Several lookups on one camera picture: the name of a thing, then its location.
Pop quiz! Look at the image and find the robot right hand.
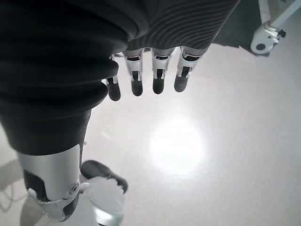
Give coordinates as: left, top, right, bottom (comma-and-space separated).
0, 0, 240, 223

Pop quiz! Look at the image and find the black robot right foot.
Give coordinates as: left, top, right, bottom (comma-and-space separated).
80, 160, 129, 194

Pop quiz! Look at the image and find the silver robot right leg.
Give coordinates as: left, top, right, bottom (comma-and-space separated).
79, 176, 125, 226

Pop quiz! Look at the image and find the white bed caster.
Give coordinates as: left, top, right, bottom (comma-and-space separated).
250, 22, 287, 57

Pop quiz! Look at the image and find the white metal bed frame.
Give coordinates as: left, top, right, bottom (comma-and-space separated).
257, 0, 301, 32

